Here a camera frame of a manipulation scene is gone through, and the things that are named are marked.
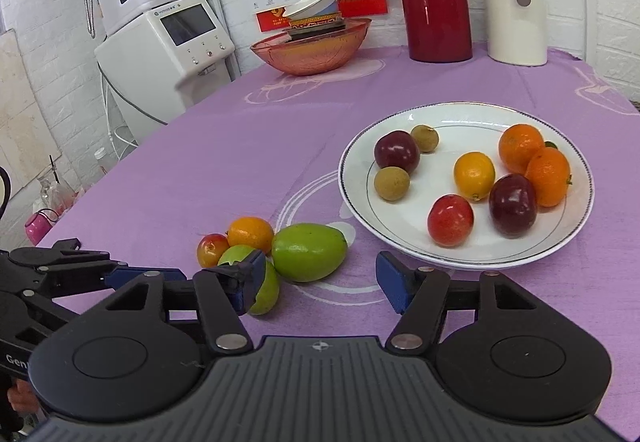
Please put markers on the dark purple plum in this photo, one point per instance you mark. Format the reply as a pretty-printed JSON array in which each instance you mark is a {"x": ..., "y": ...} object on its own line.
[
  {"x": 396, "y": 151},
  {"x": 512, "y": 205}
]

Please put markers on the large green mango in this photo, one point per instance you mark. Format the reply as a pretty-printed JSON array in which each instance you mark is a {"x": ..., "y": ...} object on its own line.
[{"x": 309, "y": 252}]

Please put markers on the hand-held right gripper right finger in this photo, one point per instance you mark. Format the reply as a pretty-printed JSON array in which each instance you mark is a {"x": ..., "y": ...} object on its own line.
[{"x": 392, "y": 279}]

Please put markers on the deep orange kumquat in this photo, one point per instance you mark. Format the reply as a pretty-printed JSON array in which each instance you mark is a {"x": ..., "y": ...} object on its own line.
[{"x": 250, "y": 233}]

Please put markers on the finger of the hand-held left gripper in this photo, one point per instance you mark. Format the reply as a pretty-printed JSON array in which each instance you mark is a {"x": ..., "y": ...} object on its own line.
[
  {"x": 45, "y": 314},
  {"x": 125, "y": 275}
]

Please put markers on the red paper sheet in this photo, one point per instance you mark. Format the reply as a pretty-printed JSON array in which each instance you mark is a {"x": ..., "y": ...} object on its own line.
[{"x": 365, "y": 7}]

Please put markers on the clear glass bottle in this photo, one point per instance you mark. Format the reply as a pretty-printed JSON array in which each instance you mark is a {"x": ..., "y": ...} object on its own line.
[{"x": 50, "y": 189}]

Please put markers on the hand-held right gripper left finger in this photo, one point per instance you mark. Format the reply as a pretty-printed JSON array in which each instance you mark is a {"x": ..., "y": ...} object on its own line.
[{"x": 255, "y": 279}]

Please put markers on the person's left hand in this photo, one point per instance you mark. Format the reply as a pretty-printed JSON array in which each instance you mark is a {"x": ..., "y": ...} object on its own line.
[{"x": 22, "y": 397}]

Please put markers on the small red yellow plum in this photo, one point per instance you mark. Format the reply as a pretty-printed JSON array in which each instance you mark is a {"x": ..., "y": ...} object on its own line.
[{"x": 212, "y": 250}]

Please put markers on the white plate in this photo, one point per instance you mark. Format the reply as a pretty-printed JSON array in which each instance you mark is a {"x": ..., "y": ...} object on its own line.
[{"x": 440, "y": 171}]

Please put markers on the amber glass bowl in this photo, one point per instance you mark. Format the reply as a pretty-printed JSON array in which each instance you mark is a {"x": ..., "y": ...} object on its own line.
[{"x": 310, "y": 56}]

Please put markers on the purple tablecloth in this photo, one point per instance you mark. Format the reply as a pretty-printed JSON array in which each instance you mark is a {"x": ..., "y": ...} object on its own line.
[{"x": 250, "y": 146}]

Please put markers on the brown longan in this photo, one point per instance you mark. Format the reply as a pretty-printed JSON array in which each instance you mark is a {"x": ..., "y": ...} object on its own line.
[
  {"x": 425, "y": 137},
  {"x": 391, "y": 183}
]

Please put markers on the clear plastic bottle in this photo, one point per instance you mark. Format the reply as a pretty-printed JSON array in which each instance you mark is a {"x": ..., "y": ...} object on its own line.
[{"x": 101, "y": 160}]

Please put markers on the red apple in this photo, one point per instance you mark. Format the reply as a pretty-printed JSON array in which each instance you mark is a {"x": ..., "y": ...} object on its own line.
[{"x": 450, "y": 221}]

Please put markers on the yellow lemon fruit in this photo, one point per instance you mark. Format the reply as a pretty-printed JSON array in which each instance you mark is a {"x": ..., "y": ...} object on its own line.
[{"x": 474, "y": 175}]

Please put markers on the pink bottle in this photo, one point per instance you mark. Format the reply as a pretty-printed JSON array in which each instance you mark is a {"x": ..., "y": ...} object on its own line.
[{"x": 39, "y": 228}]

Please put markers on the tangerine with leaf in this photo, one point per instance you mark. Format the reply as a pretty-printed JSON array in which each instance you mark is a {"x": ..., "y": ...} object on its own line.
[{"x": 548, "y": 179}]

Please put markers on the orange tangerine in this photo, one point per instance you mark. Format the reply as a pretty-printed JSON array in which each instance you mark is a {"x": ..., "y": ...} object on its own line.
[{"x": 520, "y": 147}]

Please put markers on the white water dispenser with screen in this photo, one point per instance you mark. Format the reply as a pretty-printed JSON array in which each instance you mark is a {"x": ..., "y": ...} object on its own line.
[{"x": 150, "y": 71}]

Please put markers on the white blue bowl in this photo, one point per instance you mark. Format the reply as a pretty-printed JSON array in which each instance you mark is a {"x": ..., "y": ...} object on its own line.
[{"x": 310, "y": 5}]

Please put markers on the dark patterned box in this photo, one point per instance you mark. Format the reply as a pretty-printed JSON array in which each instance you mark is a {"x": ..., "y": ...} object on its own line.
[{"x": 317, "y": 27}]

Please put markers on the beige stone slab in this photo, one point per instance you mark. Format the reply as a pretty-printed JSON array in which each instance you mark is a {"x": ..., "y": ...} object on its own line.
[{"x": 20, "y": 111}]

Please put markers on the small green mango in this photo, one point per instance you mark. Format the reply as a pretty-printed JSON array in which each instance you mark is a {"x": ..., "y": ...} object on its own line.
[{"x": 268, "y": 292}]

